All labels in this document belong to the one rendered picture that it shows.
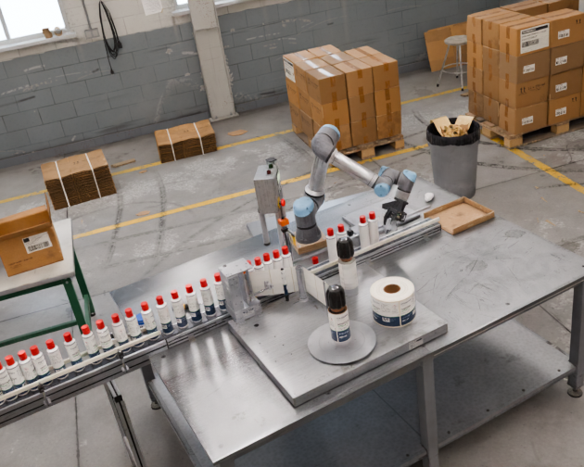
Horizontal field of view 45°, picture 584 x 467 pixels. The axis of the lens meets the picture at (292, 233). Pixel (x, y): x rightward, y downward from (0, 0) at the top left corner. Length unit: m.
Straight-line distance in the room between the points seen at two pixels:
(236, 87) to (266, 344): 5.98
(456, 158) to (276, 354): 3.18
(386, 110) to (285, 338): 4.16
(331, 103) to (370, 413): 3.74
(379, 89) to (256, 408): 4.53
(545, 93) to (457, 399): 3.95
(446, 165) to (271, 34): 3.63
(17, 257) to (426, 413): 2.61
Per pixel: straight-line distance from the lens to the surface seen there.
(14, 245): 4.56
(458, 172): 5.99
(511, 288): 3.56
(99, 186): 7.34
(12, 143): 8.87
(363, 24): 9.24
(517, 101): 6.93
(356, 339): 3.17
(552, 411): 4.13
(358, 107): 6.93
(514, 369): 4.03
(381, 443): 3.63
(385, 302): 3.16
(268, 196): 3.39
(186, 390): 3.18
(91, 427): 4.49
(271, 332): 3.31
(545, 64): 7.00
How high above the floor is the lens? 2.84
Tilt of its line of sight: 29 degrees down
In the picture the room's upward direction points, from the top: 9 degrees counter-clockwise
